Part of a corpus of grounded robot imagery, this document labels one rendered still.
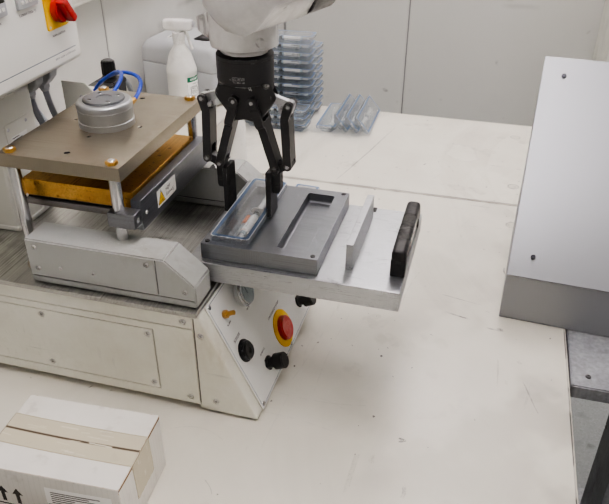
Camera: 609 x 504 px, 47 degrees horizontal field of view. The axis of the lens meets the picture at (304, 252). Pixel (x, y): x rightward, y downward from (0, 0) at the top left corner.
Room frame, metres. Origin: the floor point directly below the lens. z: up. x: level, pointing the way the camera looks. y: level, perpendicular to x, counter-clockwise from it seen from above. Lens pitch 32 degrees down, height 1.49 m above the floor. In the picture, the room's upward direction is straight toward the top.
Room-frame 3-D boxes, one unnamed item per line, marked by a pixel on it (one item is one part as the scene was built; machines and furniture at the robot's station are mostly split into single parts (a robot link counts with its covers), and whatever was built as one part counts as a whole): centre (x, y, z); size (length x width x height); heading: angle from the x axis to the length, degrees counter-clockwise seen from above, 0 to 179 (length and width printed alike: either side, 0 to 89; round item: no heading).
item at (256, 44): (0.92, 0.09, 1.26); 0.13 x 0.12 x 0.05; 165
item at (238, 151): (1.58, 0.17, 0.82); 0.05 x 0.05 x 0.14
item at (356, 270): (0.88, -0.01, 0.97); 0.30 x 0.22 x 0.08; 75
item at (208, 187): (1.07, 0.18, 0.97); 0.26 x 0.05 x 0.07; 75
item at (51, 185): (0.96, 0.28, 1.07); 0.22 x 0.17 x 0.10; 165
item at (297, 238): (0.89, 0.04, 0.98); 0.20 x 0.17 x 0.03; 165
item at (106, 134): (0.98, 0.31, 1.08); 0.31 x 0.24 x 0.13; 165
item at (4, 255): (0.97, 0.32, 0.93); 0.46 x 0.35 x 0.01; 75
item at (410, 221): (0.84, -0.14, 0.99); 0.15 x 0.02 x 0.04; 165
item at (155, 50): (1.99, 0.31, 0.88); 0.25 x 0.20 x 0.17; 69
